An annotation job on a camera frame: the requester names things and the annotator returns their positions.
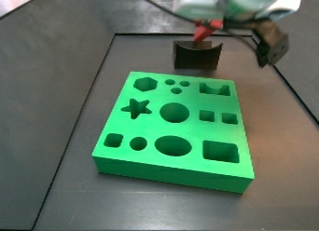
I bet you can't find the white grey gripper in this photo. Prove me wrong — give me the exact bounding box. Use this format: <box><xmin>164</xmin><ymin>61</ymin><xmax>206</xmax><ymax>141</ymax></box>
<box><xmin>172</xmin><ymin>0</ymin><xmax>302</xmax><ymax>21</ymax></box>

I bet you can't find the red double-square block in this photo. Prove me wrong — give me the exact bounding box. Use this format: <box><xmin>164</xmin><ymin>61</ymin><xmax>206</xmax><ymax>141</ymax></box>
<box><xmin>193</xmin><ymin>20</ymin><xmax>223</xmax><ymax>42</ymax></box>

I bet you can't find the green foam shape board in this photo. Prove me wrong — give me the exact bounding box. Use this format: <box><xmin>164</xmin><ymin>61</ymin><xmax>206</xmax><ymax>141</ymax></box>
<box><xmin>93</xmin><ymin>72</ymin><xmax>255</xmax><ymax>193</ymax></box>

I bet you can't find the black curved holder stand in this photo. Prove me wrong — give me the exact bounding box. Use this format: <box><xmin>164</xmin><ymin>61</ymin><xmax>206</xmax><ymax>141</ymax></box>
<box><xmin>173</xmin><ymin>41</ymin><xmax>223</xmax><ymax>70</ymax></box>

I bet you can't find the black cable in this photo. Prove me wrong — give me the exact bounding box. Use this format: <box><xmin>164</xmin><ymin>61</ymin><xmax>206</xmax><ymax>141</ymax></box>
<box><xmin>134</xmin><ymin>0</ymin><xmax>259</xmax><ymax>52</ymax></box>

